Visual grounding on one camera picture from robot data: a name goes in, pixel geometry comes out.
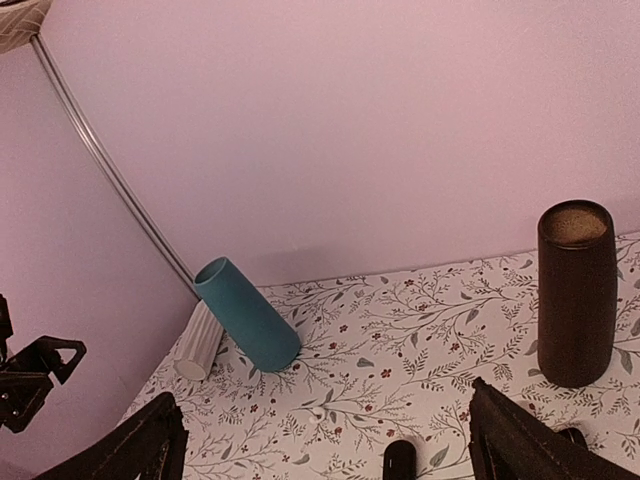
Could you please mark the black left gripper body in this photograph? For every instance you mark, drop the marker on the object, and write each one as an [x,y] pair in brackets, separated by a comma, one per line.
[23,394]

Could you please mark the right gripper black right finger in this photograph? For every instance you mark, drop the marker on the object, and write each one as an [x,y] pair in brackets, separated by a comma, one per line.
[506,442]

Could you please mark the black oval charging case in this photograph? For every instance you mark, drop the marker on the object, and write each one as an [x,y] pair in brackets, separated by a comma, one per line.
[399,461]

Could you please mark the white earbud on cloth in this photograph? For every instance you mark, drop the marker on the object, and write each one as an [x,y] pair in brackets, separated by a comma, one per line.
[317,415]

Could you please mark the clear plastic cup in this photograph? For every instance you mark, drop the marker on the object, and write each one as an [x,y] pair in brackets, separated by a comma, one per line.
[198,344]

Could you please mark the dark brown tall cup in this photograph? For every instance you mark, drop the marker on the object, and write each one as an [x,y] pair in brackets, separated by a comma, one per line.
[577,276]

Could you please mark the teal cup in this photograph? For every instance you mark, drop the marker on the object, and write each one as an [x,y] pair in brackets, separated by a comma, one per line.
[259,331]

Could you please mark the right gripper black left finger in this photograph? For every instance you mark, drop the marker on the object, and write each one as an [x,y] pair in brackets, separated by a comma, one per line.
[150,444]

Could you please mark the floral table cloth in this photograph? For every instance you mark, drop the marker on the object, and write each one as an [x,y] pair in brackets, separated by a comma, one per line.
[393,356]

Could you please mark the left aluminium frame post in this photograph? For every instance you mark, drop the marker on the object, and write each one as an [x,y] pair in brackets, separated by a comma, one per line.
[107,166]

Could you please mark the black case near brown cup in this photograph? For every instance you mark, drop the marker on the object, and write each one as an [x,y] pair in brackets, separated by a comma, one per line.
[574,435]

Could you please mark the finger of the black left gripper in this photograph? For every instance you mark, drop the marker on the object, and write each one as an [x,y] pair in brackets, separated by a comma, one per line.
[43,356]

